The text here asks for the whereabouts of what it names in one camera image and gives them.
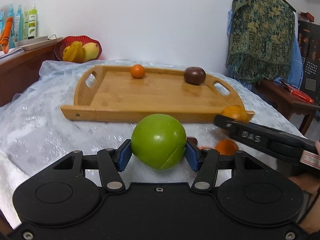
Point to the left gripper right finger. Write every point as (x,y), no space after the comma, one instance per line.
(205,163)

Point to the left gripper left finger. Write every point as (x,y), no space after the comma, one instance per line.
(111,162)

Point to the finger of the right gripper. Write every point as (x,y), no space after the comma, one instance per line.
(225,123)

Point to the large dull orange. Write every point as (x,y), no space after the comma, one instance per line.
(237,113)

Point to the small mandarin front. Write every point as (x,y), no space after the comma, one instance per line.
(226,147)

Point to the small mandarin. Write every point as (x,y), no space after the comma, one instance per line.
(205,148)
(226,147)

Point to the red jujube date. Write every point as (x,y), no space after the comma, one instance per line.
(193,140)

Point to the green apple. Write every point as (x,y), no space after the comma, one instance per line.
(159,141)

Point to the dark purple plum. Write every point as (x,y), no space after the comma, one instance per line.
(194,75)

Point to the orange mandarin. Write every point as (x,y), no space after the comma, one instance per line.
(137,71)

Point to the person right hand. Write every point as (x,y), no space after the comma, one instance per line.
(309,184)

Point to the small wooden side table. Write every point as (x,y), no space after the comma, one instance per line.
(286,103)

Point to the red book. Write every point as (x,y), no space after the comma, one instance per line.
(292,90)

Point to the bamboo serving tray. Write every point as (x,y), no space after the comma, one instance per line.
(111,94)

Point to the white snowflake tablecloth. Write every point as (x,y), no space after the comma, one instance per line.
(35,133)

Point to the green patterned fringed shawl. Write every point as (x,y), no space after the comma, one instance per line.
(260,40)

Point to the yellow mango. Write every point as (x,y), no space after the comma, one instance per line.
(91,51)

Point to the yellow starfruit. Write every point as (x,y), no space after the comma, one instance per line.
(74,53)

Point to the black patterned cabinet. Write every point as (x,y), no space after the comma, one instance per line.
(308,40)

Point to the red fruit bowl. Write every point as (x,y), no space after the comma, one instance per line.
(67,41)

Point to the wooden cabinet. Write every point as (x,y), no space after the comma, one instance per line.
(21,70)

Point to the white rectangular tray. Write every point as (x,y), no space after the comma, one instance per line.
(30,41)

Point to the papers on cabinet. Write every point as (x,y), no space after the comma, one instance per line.
(11,51)

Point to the orange flexible tripod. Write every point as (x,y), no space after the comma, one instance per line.
(5,36)

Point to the green spray bottle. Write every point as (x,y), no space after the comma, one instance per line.
(32,23)

